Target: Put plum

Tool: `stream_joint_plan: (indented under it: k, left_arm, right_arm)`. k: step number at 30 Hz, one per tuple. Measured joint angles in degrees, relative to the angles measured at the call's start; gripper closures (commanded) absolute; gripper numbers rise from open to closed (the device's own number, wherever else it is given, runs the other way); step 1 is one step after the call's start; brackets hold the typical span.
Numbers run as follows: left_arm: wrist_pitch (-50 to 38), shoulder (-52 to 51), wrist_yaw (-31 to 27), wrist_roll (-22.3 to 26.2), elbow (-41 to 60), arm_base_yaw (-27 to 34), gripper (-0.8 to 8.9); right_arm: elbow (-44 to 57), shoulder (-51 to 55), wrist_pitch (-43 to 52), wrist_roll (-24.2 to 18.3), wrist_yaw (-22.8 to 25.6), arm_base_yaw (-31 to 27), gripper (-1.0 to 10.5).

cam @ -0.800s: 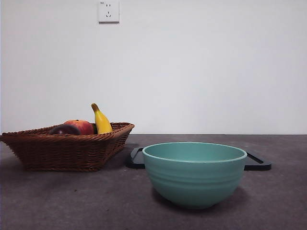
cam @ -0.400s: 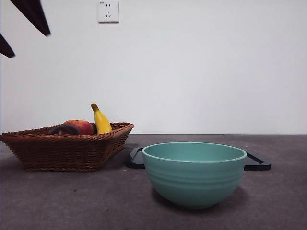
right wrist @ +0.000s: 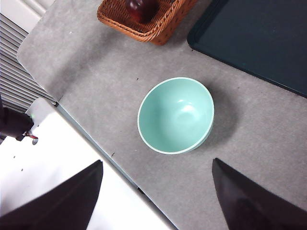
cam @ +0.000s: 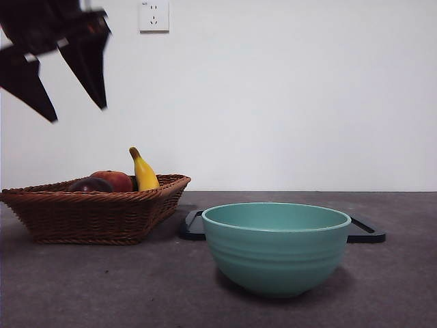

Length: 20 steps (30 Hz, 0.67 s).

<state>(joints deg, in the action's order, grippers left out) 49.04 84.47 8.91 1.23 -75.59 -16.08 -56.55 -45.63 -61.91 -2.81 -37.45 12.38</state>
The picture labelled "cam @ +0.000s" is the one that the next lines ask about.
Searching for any white wall socket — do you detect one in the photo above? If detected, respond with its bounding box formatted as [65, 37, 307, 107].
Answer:
[139, 1, 170, 34]

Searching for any dark purple plum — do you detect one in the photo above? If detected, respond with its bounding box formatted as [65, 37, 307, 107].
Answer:
[67, 176, 114, 193]

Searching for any red yellow apple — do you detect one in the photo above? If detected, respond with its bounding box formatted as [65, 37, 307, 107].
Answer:
[89, 169, 134, 193]

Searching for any brown wicker basket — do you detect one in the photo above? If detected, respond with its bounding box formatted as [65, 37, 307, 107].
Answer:
[0, 174, 192, 245]

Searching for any yellow banana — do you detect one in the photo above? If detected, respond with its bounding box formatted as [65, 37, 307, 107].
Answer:
[128, 146, 160, 191]

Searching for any teal ribbed bowl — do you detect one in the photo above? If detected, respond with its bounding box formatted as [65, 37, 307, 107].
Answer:
[201, 202, 352, 298]

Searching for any black rectangular tray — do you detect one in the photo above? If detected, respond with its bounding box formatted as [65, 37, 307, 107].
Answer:
[179, 210, 386, 243]

